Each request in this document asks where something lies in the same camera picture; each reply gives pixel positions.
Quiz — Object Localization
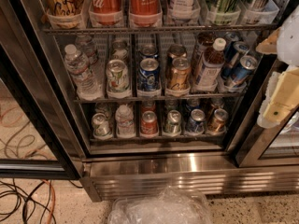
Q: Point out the green silver can bottom shelf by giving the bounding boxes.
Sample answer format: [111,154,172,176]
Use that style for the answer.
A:
[164,110,181,133]

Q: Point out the clear plastic bag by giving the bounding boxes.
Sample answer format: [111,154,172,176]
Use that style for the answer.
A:
[107,186,213,224]

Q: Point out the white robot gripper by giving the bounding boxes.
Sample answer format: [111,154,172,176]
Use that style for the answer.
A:
[255,6,299,123]

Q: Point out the gold can middle shelf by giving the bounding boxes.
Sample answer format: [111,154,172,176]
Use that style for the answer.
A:
[167,57,191,91]

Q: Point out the fridge left glass door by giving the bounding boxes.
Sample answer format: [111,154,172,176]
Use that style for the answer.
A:
[0,0,87,180]

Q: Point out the blue tall can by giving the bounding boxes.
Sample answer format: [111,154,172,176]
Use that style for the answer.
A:
[225,55,257,88]
[221,41,249,80]

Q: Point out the black cables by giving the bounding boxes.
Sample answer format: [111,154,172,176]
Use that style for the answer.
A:
[0,178,57,224]

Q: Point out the orange soda can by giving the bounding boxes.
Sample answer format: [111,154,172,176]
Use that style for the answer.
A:
[207,108,229,133]
[206,98,224,117]

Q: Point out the water bottle bottom shelf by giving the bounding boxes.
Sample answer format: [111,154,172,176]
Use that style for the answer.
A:
[115,105,135,138]

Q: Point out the water bottle middle shelf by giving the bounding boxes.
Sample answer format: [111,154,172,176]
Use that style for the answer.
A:
[64,44,101,101]

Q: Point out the red coca cola can right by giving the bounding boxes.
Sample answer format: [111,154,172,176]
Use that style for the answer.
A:
[130,0,159,27]

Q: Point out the gold lacroix can top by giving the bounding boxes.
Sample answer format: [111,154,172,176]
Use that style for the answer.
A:
[47,0,84,29]

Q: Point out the blue tall can front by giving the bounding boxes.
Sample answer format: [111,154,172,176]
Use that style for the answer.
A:
[225,55,257,88]

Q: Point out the orange soda can front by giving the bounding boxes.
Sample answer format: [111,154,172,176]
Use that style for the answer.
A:
[207,108,229,133]

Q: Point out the white labelled bottle top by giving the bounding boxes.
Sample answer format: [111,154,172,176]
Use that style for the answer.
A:
[167,0,200,21]

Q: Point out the blue can middle shelf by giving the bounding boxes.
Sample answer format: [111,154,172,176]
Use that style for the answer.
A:
[138,58,160,91]

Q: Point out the white green can middle shelf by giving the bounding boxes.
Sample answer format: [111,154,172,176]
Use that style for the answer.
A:
[106,59,129,92]

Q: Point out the orange cable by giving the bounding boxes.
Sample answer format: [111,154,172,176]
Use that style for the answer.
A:
[41,179,57,224]

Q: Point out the fridge right glass door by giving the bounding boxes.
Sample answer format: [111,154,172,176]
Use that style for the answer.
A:
[232,55,299,167]

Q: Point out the blue can shelf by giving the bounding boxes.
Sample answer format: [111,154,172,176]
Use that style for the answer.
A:
[138,58,160,91]
[185,109,206,133]

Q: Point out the red can bottom shelf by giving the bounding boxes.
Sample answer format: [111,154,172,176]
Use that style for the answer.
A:
[141,111,158,134]

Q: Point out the red coca cola can left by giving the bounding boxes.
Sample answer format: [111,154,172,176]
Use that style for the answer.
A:
[92,0,121,25]

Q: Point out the blue can bottom shelf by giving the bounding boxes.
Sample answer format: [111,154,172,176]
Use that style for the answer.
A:
[185,109,206,133]

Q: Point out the white green can shelf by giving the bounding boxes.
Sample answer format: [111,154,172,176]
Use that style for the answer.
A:
[92,113,111,137]
[106,59,129,92]

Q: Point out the green striped can top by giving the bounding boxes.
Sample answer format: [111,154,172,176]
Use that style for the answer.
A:
[206,0,238,25]

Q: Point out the red coca cola can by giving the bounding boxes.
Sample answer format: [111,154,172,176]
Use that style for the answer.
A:
[92,0,121,25]
[130,0,159,27]

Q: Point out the water bottle shelf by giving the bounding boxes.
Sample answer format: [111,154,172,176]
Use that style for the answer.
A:
[115,105,135,138]
[64,44,101,101]

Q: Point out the tea bottle white cap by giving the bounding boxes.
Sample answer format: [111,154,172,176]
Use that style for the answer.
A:
[194,38,226,91]

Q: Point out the white green can bottom shelf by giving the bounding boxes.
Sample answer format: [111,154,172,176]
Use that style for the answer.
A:
[92,113,111,137]

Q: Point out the orange soda can rear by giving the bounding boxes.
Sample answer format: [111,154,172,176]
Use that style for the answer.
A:
[206,98,224,117]

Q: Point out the stainless fridge base grille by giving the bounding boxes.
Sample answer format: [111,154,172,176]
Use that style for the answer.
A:
[80,153,299,202]

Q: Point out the blue tall can rear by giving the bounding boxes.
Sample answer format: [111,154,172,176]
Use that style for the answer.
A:
[221,41,249,80]

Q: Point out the fridge glass door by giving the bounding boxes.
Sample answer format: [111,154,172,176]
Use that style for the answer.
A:
[0,0,87,180]
[232,55,299,167]

